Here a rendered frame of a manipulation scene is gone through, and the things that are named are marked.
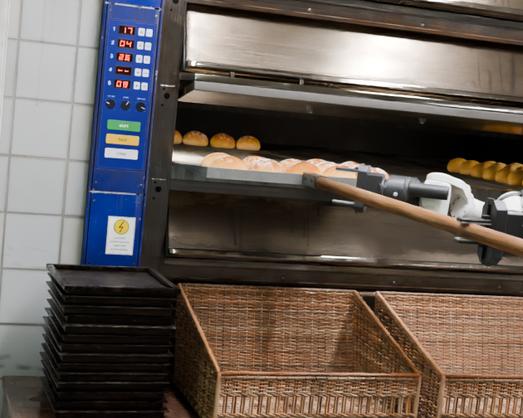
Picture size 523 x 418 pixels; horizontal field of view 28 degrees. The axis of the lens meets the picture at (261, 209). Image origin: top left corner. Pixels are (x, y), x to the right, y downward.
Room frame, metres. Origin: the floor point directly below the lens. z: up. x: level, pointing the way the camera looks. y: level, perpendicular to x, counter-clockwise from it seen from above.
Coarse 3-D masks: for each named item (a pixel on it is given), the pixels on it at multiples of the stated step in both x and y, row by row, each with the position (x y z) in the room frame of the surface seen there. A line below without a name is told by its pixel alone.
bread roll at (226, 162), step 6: (222, 156) 2.69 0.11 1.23; (228, 156) 2.68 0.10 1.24; (216, 162) 2.66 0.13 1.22; (222, 162) 2.66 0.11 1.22; (228, 162) 2.66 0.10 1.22; (234, 162) 2.67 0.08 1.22; (240, 162) 2.68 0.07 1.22; (234, 168) 2.66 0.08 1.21; (240, 168) 2.67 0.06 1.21; (246, 168) 2.69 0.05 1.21
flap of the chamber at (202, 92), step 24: (192, 96) 2.86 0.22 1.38; (216, 96) 2.84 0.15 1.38; (240, 96) 2.83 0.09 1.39; (264, 96) 2.82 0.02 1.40; (288, 96) 2.84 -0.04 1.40; (312, 96) 2.87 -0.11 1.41; (336, 96) 2.89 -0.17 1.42; (384, 120) 3.13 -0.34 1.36; (408, 120) 3.11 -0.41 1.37; (432, 120) 3.10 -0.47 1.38; (456, 120) 3.08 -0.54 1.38; (480, 120) 3.06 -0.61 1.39; (504, 120) 3.05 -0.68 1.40
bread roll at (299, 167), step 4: (292, 164) 2.74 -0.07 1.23; (296, 164) 2.74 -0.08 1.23; (300, 164) 2.74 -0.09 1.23; (304, 164) 2.74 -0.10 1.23; (308, 164) 2.74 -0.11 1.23; (312, 164) 2.75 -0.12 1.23; (288, 168) 2.74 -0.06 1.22; (292, 168) 2.73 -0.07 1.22; (296, 168) 2.73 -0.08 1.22; (300, 168) 2.73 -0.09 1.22; (304, 168) 2.73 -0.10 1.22; (308, 168) 2.73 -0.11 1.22; (312, 168) 2.74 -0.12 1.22; (316, 168) 2.75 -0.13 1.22; (288, 172) 2.73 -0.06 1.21; (292, 172) 2.73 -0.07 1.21; (296, 172) 2.73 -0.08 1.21; (300, 172) 2.73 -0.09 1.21; (308, 172) 2.73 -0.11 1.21; (312, 172) 2.74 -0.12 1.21; (316, 172) 2.74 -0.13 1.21
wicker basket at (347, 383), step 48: (192, 288) 2.89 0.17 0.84; (240, 288) 2.93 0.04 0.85; (288, 288) 2.98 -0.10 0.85; (192, 336) 2.69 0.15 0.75; (288, 336) 2.95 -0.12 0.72; (336, 336) 3.00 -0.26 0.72; (384, 336) 2.82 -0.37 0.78; (192, 384) 2.65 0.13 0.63; (240, 384) 2.46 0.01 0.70; (288, 384) 2.50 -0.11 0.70; (336, 384) 2.54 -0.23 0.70; (384, 384) 2.59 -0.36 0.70
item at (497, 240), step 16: (336, 192) 2.50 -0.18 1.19; (352, 192) 2.41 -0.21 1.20; (368, 192) 2.34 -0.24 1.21; (384, 208) 2.24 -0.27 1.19; (400, 208) 2.17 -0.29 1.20; (416, 208) 2.11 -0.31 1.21; (432, 224) 2.04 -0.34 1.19; (448, 224) 1.97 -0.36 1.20; (464, 224) 1.93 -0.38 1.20; (480, 240) 1.86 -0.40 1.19; (496, 240) 1.81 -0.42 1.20; (512, 240) 1.77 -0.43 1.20
